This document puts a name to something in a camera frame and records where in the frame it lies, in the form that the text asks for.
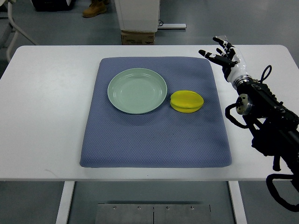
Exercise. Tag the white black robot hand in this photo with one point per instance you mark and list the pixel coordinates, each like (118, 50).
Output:
(229, 58)

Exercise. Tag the yellow starfruit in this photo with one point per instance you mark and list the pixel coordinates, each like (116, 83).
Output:
(186, 101)

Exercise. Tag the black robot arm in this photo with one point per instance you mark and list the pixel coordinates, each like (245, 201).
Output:
(274, 131)

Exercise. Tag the grey floor outlet plate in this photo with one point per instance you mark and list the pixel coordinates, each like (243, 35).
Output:
(221, 37)

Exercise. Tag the light green plate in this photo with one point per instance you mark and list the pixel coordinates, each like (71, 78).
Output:
(137, 91)

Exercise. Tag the white floor foot bar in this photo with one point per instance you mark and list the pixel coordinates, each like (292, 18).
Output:
(172, 26)

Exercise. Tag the blue quilted mat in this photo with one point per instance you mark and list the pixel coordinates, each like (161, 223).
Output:
(163, 138)

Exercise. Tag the white cabinet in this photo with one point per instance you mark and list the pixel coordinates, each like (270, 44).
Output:
(138, 15)

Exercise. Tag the cardboard box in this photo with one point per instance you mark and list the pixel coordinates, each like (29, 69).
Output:
(137, 38)

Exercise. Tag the white table leg right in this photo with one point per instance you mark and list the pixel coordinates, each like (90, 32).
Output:
(237, 203)

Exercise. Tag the white table leg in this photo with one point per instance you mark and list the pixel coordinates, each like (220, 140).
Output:
(65, 203)
(237, 203)

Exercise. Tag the tan work boot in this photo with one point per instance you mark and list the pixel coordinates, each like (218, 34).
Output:
(95, 8)

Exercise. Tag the white table leg left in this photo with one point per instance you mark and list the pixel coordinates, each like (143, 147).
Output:
(65, 203)

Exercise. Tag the metal base plate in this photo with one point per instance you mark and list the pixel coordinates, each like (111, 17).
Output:
(153, 214)

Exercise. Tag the white chair frame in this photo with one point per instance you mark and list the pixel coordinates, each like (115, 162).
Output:
(10, 33)

